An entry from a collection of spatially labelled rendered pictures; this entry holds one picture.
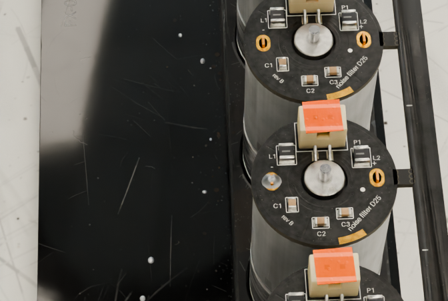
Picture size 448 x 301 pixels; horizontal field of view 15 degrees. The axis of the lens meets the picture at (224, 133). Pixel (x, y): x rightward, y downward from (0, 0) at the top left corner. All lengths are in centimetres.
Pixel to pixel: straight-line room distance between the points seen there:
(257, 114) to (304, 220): 3
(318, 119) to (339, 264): 3
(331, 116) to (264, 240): 3
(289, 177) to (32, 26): 11
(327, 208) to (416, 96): 3
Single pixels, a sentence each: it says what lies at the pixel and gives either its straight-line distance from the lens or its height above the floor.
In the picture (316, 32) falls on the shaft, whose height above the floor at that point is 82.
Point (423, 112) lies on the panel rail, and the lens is 30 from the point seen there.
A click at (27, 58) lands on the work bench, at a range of 38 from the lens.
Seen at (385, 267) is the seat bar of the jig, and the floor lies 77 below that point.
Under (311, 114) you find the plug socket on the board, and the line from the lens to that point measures 29.
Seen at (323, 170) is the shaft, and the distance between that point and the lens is 29.
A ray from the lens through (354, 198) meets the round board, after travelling 29.
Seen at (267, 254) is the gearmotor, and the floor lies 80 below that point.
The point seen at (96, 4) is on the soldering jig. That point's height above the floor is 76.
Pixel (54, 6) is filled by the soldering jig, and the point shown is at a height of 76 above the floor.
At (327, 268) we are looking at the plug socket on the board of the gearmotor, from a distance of 28.
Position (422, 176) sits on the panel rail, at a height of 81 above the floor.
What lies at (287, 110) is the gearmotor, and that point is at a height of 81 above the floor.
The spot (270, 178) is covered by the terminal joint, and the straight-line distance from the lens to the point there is 29.
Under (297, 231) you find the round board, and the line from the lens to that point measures 29.
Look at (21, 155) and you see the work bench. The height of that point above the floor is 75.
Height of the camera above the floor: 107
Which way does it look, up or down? 60 degrees down
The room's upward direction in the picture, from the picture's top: straight up
